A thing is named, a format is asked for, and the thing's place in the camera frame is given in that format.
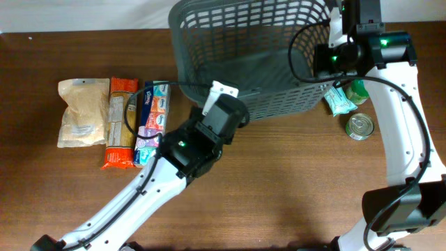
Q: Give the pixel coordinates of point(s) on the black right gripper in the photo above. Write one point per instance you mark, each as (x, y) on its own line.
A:
(320, 51)

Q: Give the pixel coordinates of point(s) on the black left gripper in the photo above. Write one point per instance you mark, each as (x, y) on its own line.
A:
(196, 113)

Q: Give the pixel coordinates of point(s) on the green lidded jar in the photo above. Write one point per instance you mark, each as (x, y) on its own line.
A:
(357, 93)

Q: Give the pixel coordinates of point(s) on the light blue wet wipes pack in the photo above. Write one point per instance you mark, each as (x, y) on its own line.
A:
(338, 102)

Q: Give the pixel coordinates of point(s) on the colourful Kleenex tissue multipack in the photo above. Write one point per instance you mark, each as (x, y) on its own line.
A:
(155, 108)

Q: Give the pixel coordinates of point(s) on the grey plastic basket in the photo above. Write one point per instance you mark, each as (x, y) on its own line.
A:
(260, 47)

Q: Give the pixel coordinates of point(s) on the red spaghetti packet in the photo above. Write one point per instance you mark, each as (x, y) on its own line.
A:
(119, 152)

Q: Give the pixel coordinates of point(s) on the clear bag of brown grain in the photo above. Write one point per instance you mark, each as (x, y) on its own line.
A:
(85, 118)

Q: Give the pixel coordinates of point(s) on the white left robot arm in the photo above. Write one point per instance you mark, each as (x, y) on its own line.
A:
(183, 155)

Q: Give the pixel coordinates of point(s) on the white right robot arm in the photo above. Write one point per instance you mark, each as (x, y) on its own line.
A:
(414, 198)

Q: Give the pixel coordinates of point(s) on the silver tin can green label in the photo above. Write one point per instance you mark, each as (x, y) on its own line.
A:
(360, 126)

